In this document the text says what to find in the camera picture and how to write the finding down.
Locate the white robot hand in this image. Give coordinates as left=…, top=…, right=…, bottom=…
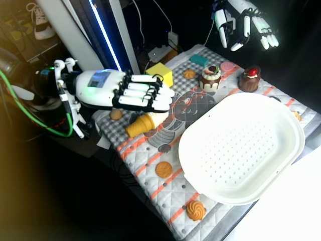
left=74, top=69, right=176, bottom=113
left=214, top=0, right=280, bottom=52

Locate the toy ice cream cone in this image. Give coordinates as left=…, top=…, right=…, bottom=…
left=125, top=110, right=169, bottom=138

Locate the brown chocolate cake with cherry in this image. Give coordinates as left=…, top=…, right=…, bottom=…
left=237, top=65, right=262, bottom=93

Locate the cream topped chocolate cupcake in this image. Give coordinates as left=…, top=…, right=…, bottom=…
left=199, top=65, right=222, bottom=93

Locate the white perforated oval tray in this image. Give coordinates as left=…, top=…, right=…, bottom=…
left=178, top=92, right=306, bottom=206

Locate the small plain round cookie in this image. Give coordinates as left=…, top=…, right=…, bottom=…
left=109, top=109, right=123, bottom=121

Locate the pink round disc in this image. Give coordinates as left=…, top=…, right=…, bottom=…
left=220, top=61, right=235, bottom=73

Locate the white quilt tag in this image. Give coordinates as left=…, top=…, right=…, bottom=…
left=96, top=135, right=110, bottom=150

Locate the teal block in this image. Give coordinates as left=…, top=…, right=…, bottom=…
left=190, top=54, right=209, bottom=67

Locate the yellow block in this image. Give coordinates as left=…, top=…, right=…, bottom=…
left=145, top=62, right=174, bottom=88

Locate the white power strip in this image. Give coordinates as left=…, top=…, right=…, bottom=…
left=147, top=45, right=176, bottom=63

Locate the grey shelf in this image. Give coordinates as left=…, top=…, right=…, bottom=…
left=25, top=37, right=63, bottom=63

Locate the white column with blue light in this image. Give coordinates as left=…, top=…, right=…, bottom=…
left=35, top=0, right=141, bottom=76

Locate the white plug adapter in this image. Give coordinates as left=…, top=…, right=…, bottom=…
left=167, top=31, right=179, bottom=47

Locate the small flower-shaped cookie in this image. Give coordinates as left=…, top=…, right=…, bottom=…
left=182, top=69, right=197, bottom=80

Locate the white sneaker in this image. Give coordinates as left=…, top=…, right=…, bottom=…
left=26, top=2, right=56, bottom=41

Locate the flat round cookie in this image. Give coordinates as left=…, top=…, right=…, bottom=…
left=155, top=161, right=174, bottom=179

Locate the ragged-edged cookie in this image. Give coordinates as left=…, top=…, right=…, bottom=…
left=290, top=110, right=303, bottom=123

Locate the grey quilt with bear print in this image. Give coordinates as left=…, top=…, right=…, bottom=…
left=91, top=44, right=321, bottom=241

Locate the swirl cookie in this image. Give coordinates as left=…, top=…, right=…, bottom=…
left=186, top=200, right=207, bottom=222

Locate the white cable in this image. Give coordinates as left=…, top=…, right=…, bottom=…
left=152, top=0, right=174, bottom=33
left=131, top=0, right=146, bottom=46
left=203, top=19, right=216, bottom=47

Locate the thick green cable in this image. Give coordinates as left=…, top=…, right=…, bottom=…
left=0, top=70, right=74, bottom=138

